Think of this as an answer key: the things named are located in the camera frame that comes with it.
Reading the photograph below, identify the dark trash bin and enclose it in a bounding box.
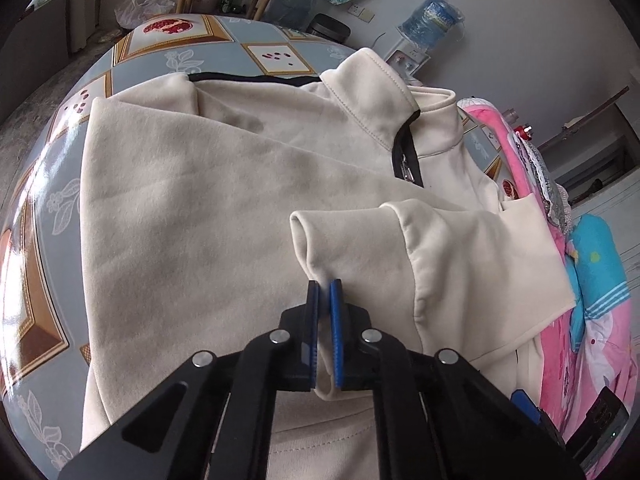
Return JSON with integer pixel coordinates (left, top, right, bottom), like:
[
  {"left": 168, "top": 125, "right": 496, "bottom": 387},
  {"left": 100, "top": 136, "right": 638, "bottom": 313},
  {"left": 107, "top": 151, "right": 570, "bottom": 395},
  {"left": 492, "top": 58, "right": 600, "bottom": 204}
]
[{"left": 309, "top": 15, "right": 351, "bottom": 43}]

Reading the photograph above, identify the fruit print tablecloth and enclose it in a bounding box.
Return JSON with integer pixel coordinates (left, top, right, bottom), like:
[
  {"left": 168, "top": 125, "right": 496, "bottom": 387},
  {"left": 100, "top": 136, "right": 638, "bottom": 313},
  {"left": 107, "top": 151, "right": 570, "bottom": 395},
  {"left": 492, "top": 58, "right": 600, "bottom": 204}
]
[{"left": 0, "top": 12, "right": 516, "bottom": 471}]

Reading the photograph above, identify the grey lace cloth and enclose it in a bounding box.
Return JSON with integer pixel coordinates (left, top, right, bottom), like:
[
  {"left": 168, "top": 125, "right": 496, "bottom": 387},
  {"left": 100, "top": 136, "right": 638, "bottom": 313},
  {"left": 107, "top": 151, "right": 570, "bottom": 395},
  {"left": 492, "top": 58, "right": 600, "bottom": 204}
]
[{"left": 515, "top": 135, "right": 573, "bottom": 233}]

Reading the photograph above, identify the grey curtain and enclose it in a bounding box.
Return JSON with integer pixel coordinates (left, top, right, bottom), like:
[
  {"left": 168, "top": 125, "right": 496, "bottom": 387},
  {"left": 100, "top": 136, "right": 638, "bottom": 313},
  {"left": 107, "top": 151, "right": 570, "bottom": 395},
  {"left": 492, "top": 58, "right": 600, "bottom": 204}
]
[{"left": 65, "top": 0, "right": 116, "bottom": 53}]

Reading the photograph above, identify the cream zip jacket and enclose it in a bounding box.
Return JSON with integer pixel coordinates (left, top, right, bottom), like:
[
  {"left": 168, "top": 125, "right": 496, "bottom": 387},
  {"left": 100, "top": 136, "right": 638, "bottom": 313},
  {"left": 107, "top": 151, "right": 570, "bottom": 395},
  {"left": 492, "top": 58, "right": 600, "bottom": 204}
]
[{"left": 80, "top": 47, "right": 576, "bottom": 480}]

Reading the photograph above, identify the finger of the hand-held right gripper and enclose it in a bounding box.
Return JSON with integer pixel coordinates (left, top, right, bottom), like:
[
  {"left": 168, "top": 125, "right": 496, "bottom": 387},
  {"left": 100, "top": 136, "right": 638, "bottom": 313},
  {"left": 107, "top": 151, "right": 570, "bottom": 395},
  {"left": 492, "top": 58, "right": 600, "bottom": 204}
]
[{"left": 511, "top": 389, "right": 568, "bottom": 461}]

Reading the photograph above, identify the white water dispenser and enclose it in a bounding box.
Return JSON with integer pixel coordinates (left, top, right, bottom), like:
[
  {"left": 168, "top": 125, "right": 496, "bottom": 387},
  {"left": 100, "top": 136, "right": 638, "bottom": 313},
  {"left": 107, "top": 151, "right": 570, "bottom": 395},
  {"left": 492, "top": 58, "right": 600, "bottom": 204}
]
[{"left": 385, "top": 35, "right": 431, "bottom": 81}]

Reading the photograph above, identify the clear plastic bag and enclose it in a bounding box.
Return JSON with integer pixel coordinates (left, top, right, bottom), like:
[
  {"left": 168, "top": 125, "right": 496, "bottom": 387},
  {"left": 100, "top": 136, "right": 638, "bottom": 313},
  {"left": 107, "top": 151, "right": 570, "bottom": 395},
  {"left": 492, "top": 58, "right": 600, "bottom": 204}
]
[{"left": 272, "top": 0, "right": 321, "bottom": 31}]

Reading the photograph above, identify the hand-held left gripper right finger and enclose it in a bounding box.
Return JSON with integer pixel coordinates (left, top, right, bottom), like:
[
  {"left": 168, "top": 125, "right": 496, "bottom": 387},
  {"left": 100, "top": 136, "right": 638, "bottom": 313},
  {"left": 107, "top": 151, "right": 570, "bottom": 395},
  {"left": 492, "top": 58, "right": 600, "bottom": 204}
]
[{"left": 327, "top": 279, "right": 586, "bottom": 480}]

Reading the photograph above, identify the blue printed quilt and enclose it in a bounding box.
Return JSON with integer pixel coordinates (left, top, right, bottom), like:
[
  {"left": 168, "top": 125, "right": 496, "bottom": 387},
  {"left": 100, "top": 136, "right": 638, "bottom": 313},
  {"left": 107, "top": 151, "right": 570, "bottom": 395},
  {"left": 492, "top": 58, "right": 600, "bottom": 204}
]
[{"left": 567, "top": 214, "right": 632, "bottom": 343}]

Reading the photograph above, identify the pink printed blanket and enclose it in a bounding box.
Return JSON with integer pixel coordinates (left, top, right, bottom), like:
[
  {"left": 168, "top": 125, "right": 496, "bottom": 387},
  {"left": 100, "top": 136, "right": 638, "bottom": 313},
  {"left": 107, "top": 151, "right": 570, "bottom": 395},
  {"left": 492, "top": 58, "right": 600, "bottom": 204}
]
[{"left": 457, "top": 97, "right": 640, "bottom": 480}]

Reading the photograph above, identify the wooden stick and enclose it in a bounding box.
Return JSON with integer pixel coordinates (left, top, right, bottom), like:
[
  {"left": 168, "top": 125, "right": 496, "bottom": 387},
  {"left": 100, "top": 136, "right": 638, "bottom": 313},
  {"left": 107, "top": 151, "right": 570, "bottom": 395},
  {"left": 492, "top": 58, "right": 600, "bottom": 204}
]
[{"left": 537, "top": 85, "right": 630, "bottom": 151}]

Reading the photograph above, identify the white plastic bag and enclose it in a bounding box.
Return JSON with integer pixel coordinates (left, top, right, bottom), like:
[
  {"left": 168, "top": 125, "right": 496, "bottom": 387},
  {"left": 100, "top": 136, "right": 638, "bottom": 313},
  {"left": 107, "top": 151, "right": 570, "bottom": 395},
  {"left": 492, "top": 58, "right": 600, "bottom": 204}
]
[{"left": 115, "top": 0, "right": 176, "bottom": 28}]

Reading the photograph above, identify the blue water bottle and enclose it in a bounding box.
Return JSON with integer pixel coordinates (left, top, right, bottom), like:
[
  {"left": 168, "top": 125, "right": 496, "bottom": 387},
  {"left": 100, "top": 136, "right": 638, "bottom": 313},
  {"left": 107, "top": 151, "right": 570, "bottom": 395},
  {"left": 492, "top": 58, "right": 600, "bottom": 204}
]
[{"left": 402, "top": 0, "right": 461, "bottom": 53}]

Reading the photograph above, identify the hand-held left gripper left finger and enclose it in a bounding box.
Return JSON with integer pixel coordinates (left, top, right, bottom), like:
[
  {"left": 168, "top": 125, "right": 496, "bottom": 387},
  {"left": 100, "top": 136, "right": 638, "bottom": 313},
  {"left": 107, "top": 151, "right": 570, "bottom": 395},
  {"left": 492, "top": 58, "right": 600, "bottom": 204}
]
[{"left": 57, "top": 280, "right": 321, "bottom": 480}]

